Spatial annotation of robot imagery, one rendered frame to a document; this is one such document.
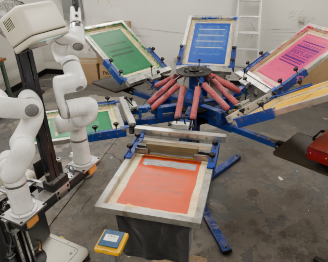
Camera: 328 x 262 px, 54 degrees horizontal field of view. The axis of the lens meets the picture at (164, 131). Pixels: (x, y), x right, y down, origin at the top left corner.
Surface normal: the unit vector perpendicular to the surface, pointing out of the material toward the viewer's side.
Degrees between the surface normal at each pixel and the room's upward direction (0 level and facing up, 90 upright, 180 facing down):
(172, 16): 90
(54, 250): 0
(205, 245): 0
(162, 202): 0
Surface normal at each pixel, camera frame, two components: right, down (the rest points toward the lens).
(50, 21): 0.79, -0.22
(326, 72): -0.25, 0.27
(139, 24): -0.25, 0.47
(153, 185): -0.03, -0.88
